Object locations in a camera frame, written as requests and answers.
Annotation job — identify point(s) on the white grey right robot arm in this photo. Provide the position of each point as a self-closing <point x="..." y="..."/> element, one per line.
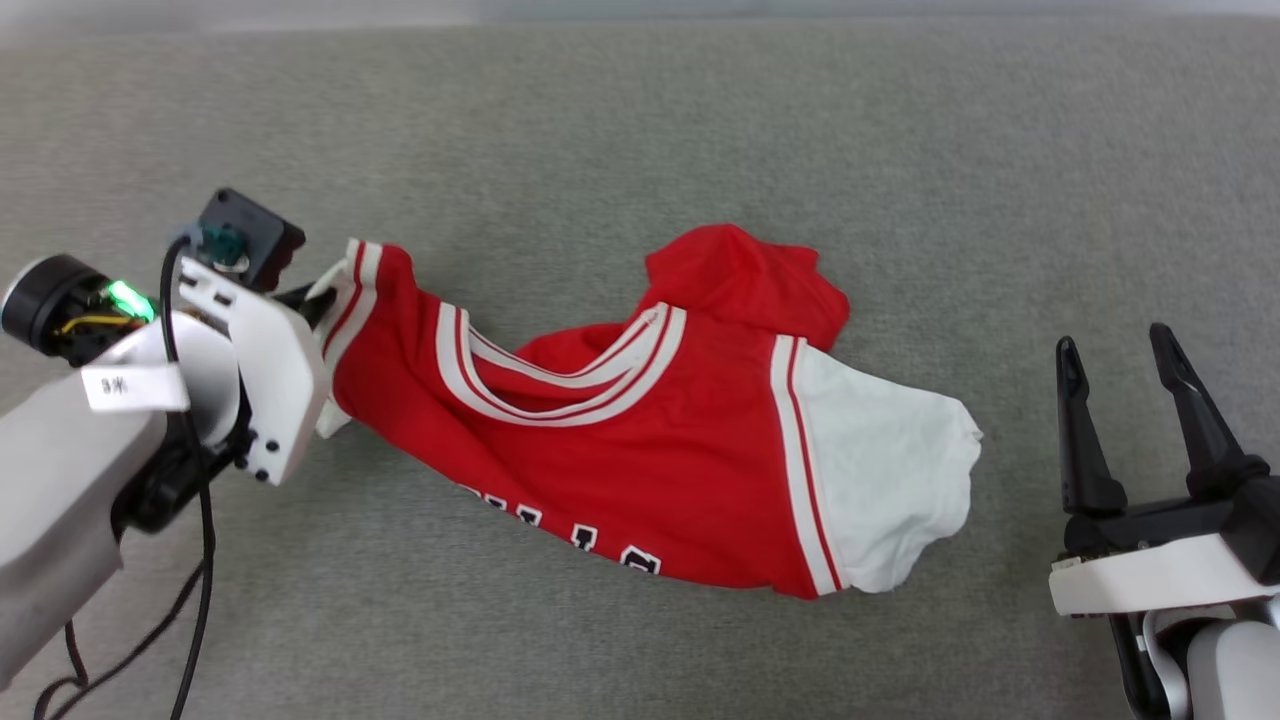
<point x="1235" y="670"/>

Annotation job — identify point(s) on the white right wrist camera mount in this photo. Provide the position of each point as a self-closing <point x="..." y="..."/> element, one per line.
<point x="1150" y="585"/>

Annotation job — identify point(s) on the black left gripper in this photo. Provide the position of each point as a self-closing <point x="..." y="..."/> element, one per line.
<point x="50" y="300"/>

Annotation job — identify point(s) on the white paper label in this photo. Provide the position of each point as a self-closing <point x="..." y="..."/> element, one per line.
<point x="135" y="387"/>

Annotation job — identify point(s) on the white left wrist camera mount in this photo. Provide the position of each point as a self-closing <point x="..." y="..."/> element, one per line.
<point x="275" y="380"/>

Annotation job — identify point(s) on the red white basketball jersey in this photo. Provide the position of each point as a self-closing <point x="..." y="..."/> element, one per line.
<point x="620" y="460"/>

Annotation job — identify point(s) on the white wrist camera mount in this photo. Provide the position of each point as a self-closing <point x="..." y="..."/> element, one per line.
<point x="275" y="380"/>
<point x="1150" y="585"/>

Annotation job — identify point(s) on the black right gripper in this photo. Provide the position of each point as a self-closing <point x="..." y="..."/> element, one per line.
<point x="1180" y="525"/>

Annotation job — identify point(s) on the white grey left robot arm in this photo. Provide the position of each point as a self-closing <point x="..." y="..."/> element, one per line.
<point x="60" y="480"/>

